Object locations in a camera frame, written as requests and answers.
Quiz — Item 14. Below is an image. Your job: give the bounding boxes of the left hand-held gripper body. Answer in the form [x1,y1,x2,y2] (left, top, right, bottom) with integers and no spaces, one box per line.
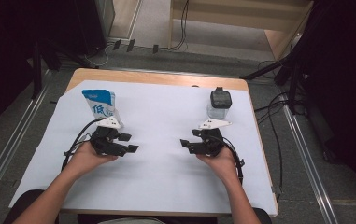
[90,116,129,157]

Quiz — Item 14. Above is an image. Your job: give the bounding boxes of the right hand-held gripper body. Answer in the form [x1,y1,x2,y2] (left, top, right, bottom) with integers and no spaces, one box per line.
[188,119,233,158]

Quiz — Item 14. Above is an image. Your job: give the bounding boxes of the clear container with black lid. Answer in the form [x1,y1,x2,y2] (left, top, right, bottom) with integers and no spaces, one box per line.
[206,87,234,121]

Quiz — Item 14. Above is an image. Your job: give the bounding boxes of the blue and white pouch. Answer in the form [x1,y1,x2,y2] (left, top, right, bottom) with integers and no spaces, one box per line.
[81,89,125,129]

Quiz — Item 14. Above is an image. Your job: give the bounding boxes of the person's right hand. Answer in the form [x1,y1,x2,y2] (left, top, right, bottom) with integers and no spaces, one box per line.
[196,147,241,185]

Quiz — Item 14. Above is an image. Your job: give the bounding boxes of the person's left hand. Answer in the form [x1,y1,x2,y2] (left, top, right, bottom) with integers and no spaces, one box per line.
[67,141,119,178]

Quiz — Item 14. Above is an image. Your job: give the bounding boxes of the white paper sheet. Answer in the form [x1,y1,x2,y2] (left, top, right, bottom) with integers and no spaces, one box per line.
[8,79,279,217]

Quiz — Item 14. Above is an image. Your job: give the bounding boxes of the wooden table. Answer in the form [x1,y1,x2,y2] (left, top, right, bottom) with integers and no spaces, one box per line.
[53,68,280,218]

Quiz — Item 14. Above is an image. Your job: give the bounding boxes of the person's clothing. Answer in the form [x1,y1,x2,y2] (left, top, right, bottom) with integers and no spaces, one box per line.
[77,214,219,224]

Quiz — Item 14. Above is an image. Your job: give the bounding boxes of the black chair armrest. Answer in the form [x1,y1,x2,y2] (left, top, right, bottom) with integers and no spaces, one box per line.
[2,189,60,224]
[253,207,273,224]

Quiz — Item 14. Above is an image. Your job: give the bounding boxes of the black metal stand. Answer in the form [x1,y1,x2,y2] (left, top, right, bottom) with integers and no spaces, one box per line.
[240,0,323,115]
[30,31,99,100]

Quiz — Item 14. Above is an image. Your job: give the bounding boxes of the light wooden shelf unit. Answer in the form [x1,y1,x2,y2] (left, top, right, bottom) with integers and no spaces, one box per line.
[168,0,315,62]

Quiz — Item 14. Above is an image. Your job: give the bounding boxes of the left hand-held gripper cable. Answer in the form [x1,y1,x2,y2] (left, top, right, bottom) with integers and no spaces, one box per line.
[61,118,105,172]

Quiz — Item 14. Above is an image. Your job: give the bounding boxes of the hand-held gripper cable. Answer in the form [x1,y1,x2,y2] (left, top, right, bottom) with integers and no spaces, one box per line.
[219,135,246,185]
[61,118,105,172]

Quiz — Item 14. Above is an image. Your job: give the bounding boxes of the right hand-held gripper cable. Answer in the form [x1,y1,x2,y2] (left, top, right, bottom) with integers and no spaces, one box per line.
[219,135,246,185]

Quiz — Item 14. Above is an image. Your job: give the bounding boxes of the black floor cables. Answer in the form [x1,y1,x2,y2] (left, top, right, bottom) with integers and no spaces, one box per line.
[253,60,292,200]

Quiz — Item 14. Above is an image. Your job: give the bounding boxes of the white floor cable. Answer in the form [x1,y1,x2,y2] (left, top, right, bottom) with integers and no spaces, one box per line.
[83,43,111,68]

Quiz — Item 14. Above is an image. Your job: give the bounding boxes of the metal floor rail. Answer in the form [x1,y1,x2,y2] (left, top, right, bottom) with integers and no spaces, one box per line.
[282,102,338,224]
[0,69,53,216]

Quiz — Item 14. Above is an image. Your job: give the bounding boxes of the black hanging cable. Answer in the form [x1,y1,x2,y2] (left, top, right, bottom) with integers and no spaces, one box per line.
[169,0,190,51]

